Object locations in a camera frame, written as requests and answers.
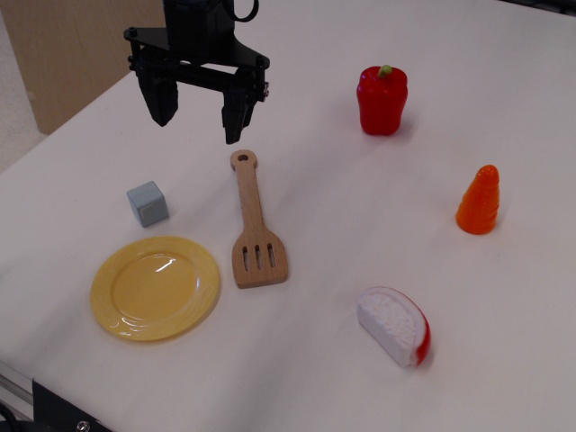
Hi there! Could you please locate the grey blue cube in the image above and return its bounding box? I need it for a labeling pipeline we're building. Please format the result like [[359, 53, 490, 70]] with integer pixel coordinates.
[[127, 181, 169, 228]]

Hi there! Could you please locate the red toy bell pepper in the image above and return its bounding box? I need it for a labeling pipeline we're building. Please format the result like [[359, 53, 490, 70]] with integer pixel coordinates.
[[356, 65, 409, 136]]

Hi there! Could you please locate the yellow plastic plate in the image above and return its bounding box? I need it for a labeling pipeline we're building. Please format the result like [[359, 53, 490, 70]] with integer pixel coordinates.
[[90, 236, 221, 342]]

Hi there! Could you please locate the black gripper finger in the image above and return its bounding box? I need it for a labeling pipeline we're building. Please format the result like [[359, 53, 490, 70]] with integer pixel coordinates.
[[221, 87, 257, 145], [137, 67, 178, 127]]

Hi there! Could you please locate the wooden slotted spatula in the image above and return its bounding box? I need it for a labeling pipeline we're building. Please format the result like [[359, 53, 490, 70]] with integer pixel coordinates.
[[230, 149, 289, 289]]

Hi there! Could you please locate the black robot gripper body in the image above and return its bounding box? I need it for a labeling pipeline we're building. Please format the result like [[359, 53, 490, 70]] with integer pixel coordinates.
[[124, 1, 270, 102]]

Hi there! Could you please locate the black cable at corner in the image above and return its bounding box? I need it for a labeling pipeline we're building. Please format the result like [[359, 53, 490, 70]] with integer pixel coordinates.
[[0, 402, 22, 432]]

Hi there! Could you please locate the wooden cabinet panel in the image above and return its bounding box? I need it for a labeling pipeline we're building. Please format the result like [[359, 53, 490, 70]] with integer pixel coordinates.
[[1, 0, 164, 134]]

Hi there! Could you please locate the orange toy carrot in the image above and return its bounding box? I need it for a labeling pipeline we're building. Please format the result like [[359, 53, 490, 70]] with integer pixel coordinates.
[[455, 165, 500, 235]]

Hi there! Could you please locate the black corner bracket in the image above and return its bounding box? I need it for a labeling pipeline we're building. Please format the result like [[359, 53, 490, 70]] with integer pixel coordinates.
[[32, 381, 112, 432]]

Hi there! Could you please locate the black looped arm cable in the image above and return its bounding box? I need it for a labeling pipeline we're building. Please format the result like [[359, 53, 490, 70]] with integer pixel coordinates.
[[223, 0, 261, 23]]

